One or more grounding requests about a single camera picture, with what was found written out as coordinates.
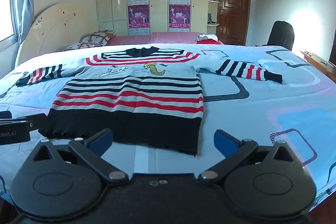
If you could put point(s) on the striped knit sweater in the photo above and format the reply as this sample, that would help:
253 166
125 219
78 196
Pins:
131 98

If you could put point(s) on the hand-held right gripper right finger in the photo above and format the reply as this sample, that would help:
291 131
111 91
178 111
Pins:
225 142

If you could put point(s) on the light blue patterned blanket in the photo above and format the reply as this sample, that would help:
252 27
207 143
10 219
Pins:
262 108

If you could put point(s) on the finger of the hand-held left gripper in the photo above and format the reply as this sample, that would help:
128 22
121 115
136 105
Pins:
38 119

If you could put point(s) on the pink bed sheet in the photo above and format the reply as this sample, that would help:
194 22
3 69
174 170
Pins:
162 38

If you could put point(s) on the cream bed headboard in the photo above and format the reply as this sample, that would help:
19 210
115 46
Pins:
52 27

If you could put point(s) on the wooden side table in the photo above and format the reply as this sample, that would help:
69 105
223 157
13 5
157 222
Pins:
317 61

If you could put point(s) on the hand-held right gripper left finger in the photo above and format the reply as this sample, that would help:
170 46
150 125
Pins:
101 140

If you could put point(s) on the black office chair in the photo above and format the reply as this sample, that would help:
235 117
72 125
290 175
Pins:
282 35

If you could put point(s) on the brown wooden door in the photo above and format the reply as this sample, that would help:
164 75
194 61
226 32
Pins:
233 6

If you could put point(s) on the red and white clothes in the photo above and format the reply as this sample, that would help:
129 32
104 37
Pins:
207 39

